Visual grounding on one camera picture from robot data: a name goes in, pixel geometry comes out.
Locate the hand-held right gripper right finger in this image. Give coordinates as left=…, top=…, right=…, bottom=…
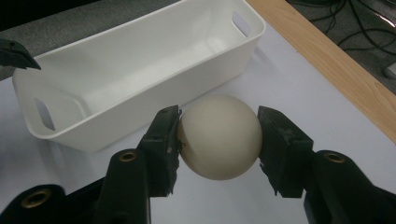
left=257, top=105, right=315, bottom=199

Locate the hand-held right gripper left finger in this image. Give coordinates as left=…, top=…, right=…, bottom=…
left=136, top=105, right=182, bottom=198

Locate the plain white ping-pong ball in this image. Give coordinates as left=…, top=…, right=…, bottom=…
left=177, top=93, right=263, bottom=181

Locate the white plastic bin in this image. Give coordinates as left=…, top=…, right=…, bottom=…
left=12, top=0, right=267, bottom=153

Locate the white metal stand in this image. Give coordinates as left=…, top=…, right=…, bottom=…
left=383, top=60, right=396, bottom=79

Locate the black floor cable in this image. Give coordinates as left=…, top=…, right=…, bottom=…
left=337, top=0, right=396, bottom=57
left=288, top=0, right=348, bottom=35

